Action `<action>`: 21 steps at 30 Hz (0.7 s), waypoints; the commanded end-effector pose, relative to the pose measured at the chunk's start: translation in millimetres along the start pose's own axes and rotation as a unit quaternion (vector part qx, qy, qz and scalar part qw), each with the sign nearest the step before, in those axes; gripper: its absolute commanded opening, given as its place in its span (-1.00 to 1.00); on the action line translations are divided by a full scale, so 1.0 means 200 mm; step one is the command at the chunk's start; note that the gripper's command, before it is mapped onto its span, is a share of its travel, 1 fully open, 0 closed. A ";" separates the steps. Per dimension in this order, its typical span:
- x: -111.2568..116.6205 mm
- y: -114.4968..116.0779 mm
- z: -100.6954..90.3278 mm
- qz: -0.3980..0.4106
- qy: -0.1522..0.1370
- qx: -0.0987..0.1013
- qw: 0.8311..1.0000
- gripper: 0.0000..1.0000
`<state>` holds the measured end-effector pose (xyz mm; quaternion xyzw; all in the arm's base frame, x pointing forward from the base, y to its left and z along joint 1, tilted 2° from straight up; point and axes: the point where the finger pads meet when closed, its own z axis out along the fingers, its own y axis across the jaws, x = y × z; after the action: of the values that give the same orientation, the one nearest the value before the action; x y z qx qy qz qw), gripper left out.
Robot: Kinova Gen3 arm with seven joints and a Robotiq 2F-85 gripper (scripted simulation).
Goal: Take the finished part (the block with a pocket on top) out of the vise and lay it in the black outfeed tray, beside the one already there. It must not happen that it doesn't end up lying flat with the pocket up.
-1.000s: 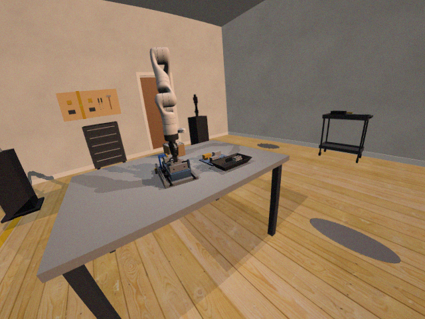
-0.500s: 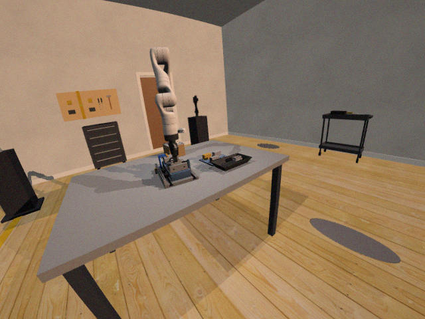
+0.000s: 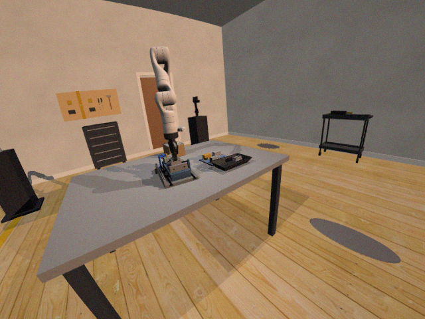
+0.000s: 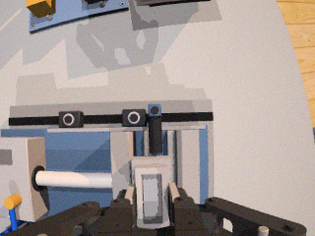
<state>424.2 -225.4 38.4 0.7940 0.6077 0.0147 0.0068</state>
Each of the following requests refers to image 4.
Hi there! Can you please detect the orange-yellow block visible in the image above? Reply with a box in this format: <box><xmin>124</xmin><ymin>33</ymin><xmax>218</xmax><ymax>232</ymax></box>
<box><xmin>27</xmin><ymin>0</ymin><xmax>56</xmax><ymax>19</ymax></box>

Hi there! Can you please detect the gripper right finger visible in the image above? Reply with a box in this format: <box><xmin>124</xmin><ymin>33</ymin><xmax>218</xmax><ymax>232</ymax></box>
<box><xmin>167</xmin><ymin>182</ymin><xmax>307</xmax><ymax>236</ymax></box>

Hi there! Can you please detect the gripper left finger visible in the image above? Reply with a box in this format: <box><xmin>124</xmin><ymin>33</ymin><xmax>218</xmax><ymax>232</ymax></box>
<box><xmin>2</xmin><ymin>184</ymin><xmax>138</xmax><ymax>236</ymax></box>

